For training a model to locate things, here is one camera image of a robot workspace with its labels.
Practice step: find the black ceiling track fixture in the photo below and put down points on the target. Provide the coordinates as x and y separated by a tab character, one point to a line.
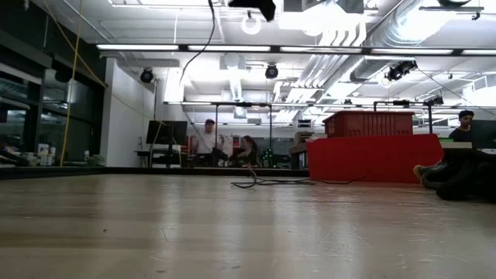
451	8

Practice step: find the red plastic bin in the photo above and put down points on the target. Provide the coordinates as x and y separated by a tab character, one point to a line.
372	159

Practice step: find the person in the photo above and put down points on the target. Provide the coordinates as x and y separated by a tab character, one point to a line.
463	129
207	141
248	153

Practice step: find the cream desk top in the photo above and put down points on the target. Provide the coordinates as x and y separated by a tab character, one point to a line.
457	145

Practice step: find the white container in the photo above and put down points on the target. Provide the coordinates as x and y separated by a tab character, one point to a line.
43	153

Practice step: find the red slatted crate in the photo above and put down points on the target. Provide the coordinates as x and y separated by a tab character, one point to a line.
368	124

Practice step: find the black aluminium table frame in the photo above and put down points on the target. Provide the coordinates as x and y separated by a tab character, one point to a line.
58	173

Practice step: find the black ceiling camera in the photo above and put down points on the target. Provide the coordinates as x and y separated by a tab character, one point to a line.
146	76
271	72

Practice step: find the brown wooden table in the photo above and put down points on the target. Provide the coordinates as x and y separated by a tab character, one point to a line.
298	149

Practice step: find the linear ceiling light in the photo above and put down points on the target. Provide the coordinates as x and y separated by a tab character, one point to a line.
240	48
135	47
478	52
310	49
410	51

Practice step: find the black round fixture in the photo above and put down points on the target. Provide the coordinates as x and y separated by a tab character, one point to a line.
63	75

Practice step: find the black work glove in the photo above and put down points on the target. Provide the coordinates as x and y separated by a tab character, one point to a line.
465	178

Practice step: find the black monitor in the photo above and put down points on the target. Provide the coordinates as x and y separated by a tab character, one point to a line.
166	133
484	133

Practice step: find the black metal rig frame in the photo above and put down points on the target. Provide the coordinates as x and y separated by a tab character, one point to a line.
430	116
240	104

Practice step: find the black ceiling device cluster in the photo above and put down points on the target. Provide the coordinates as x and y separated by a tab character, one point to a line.
399	71

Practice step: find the black idle robot arm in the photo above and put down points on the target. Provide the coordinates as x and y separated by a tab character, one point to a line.
271	159

